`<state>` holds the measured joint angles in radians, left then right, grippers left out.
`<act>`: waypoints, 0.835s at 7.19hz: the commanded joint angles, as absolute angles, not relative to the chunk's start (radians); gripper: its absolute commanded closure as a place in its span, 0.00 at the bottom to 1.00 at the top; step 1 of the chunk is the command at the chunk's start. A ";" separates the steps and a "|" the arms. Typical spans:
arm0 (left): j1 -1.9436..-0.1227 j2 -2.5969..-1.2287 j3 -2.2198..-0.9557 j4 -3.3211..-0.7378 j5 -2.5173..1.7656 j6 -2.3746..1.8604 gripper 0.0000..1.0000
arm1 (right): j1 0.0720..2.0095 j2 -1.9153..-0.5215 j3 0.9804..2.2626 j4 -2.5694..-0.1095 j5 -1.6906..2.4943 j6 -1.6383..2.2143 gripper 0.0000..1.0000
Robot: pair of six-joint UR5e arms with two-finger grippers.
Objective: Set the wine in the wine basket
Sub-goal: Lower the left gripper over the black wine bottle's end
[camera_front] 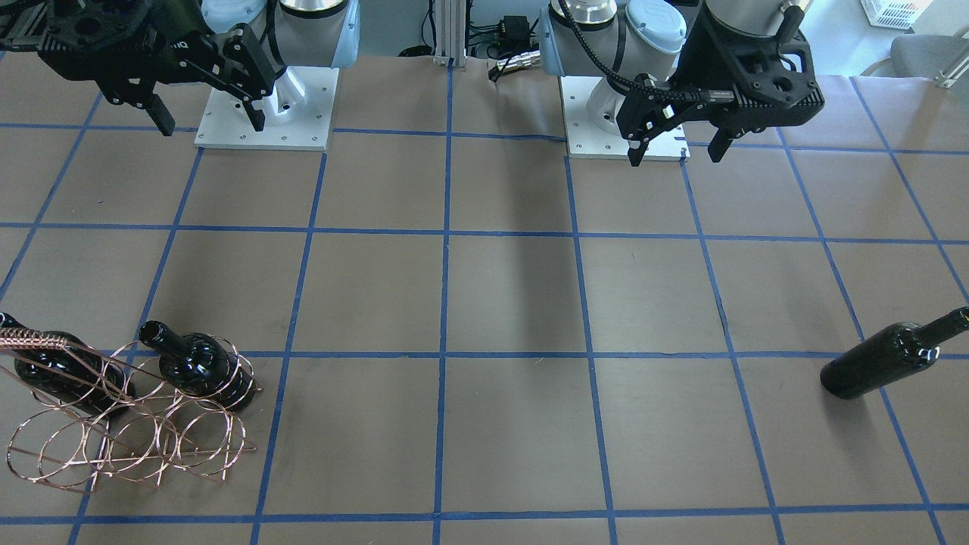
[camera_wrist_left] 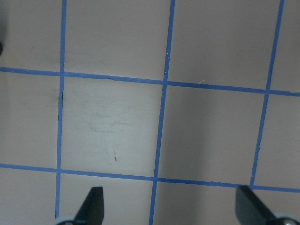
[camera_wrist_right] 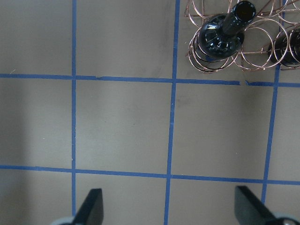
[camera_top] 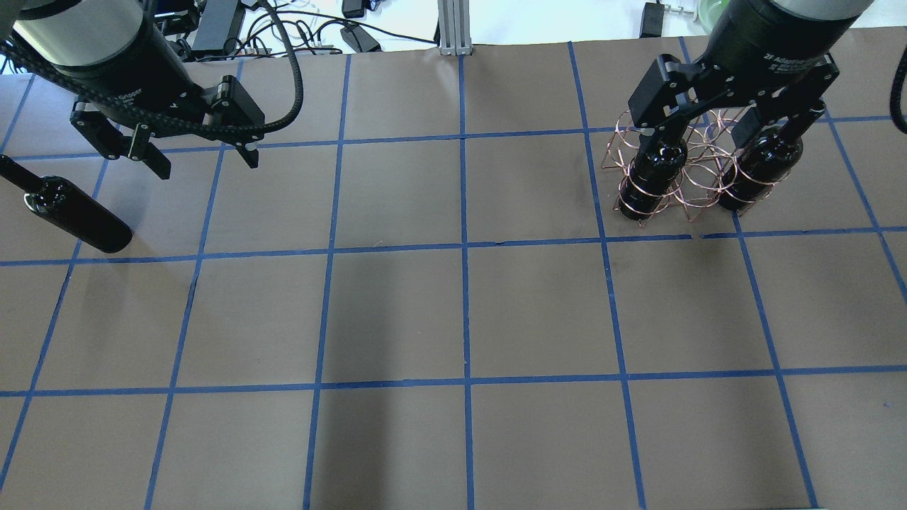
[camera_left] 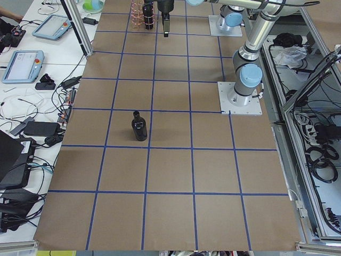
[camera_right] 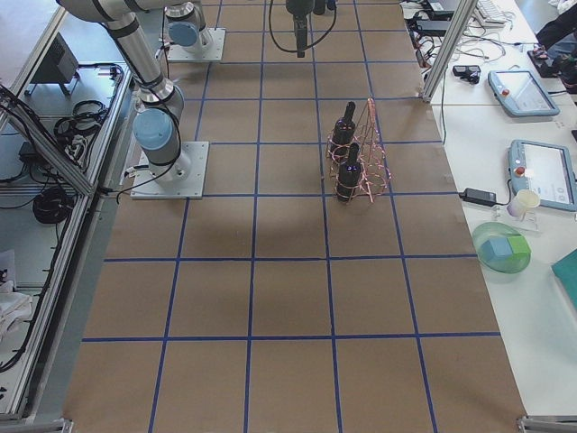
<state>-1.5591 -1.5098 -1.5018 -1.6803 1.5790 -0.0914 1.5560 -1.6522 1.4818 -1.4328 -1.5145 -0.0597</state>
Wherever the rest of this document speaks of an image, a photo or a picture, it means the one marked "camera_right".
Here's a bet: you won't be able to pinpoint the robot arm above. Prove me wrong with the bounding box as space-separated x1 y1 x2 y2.
164 1 213 52
59 1 190 182

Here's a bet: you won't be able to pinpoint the aluminium frame post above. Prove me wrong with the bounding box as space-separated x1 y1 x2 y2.
420 0 477 103

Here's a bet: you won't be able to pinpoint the teal board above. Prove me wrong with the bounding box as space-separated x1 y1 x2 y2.
551 250 577 308

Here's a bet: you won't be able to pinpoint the copper wire wine basket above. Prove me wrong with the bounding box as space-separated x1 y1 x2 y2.
325 98 391 203

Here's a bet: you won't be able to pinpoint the far teach pendant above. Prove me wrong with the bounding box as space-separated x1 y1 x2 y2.
487 69 560 117

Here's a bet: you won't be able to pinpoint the white paper cup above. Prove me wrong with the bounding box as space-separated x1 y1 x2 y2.
507 189 541 220

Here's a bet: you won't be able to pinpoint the teach pendant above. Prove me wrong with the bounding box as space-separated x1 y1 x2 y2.
487 69 560 117
508 140 576 211

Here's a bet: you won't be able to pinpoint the black controller box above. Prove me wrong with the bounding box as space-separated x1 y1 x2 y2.
24 32 79 96

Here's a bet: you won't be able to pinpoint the dark wine bottle far slot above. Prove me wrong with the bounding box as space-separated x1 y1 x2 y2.
331 101 356 158

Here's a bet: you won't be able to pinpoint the green plastic bowl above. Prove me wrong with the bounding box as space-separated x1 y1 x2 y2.
472 222 531 273

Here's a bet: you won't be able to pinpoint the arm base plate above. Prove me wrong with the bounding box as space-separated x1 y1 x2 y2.
168 25 225 63
130 142 209 199

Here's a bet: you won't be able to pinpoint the black power adapter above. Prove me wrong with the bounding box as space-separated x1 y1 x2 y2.
459 188 497 207

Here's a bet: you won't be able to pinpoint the black game controller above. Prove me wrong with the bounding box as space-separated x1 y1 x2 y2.
452 65 481 85

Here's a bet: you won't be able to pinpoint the blue foam cube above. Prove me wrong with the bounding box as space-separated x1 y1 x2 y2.
478 237 512 272

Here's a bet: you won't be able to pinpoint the near teach pendant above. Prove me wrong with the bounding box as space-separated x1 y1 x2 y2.
508 140 576 211

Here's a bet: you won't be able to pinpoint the dark wine bottle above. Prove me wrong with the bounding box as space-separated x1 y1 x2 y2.
335 143 362 202
285 0 315 58

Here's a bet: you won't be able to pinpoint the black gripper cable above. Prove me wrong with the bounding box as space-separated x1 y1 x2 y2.
268 0 339 53

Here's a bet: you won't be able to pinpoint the green foam cube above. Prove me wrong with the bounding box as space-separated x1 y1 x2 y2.
507 235 531 260

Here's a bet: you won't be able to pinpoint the coiled black cables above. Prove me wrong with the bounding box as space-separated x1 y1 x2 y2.
32 187 69 226

